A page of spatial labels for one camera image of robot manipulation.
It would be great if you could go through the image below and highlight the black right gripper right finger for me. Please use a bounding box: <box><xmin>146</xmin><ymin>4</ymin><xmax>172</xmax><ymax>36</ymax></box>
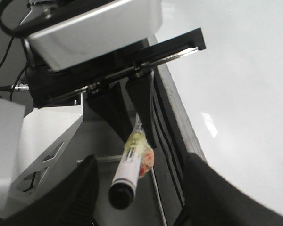
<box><xmin>183</xmin><ymin>153</ymin><xmax>283</xmax><ymax>226</ymax></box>

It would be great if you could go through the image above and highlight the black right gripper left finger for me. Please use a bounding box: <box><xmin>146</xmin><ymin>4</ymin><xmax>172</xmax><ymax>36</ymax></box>
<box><xmin>0</xmin><ymin>155</ymin><xmax>99</xmax><ymax>226</ymax></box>

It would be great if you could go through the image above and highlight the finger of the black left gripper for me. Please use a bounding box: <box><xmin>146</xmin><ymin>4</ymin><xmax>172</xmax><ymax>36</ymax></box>
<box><xmin>86</xmin><ymin>82</ymin><xmax>133</xmax><ymax>143</ymax></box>
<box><xmin>125</xmin><ymin>70</ymin><xmax>156</xmax><ymax>149</ymax></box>

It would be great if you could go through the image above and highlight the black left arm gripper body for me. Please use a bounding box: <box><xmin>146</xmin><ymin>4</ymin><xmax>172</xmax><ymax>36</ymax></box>
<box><xmin>26</xmin><ymin>28</ymin><xmax>206</xmax><ymax>108</ymax></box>

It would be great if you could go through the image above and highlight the white black whiteboard marker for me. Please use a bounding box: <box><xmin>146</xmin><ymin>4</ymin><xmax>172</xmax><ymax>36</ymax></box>
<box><xmin>108</xmin><ymin>115</ymin><xmax>154</xmax><ymax>210</ymax></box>

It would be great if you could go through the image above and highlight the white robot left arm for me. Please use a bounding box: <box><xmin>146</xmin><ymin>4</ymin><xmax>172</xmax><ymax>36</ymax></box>
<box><xmin>0</xmin><ymin>0</ymin><xmax>206</xmax><ymax>226</ymax></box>

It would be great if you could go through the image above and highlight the black cable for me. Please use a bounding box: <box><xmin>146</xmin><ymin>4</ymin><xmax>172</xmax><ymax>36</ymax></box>
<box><xmin>0</xmin><ymin>0</ymin><xmax>69</xmax><ymax>99</ymax></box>

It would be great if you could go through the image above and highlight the white whiteboard with aluminium frame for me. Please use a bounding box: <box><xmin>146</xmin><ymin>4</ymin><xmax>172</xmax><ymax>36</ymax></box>
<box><xmin>155</xmin><ymin>0</ymin><xmax>283</xmax><ymax>215</ymax></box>

